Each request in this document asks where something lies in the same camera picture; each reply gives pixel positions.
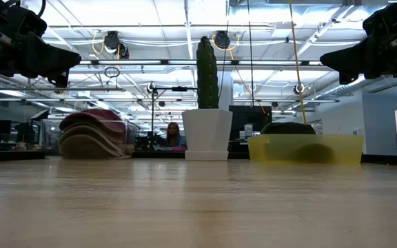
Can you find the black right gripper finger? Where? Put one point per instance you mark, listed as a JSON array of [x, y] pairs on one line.
[[350, 62]]

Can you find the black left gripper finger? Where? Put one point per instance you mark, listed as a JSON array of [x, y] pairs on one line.
[[47, 58]]

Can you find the maroon baseball cap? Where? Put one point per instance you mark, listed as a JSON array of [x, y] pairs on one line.
[[95, 115], [117, 136]]

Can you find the black baseball cap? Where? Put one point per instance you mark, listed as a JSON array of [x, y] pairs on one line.
[[288, 128]]

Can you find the dark grey baseball cap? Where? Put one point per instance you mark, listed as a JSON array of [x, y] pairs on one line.
[[314, 154]]

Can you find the yellow plastic bin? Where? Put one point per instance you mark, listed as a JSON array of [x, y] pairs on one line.
[[350, 148]]

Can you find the black pole stand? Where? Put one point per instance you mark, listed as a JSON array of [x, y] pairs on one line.
[[152, 110]]

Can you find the green cactus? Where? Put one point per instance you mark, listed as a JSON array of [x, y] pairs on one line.
[[207, 75]]

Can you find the person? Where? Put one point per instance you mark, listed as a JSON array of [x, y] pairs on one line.
[[174, 136]]

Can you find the white hexagonal plant pot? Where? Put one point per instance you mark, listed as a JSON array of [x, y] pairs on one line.
[[207, 134]]

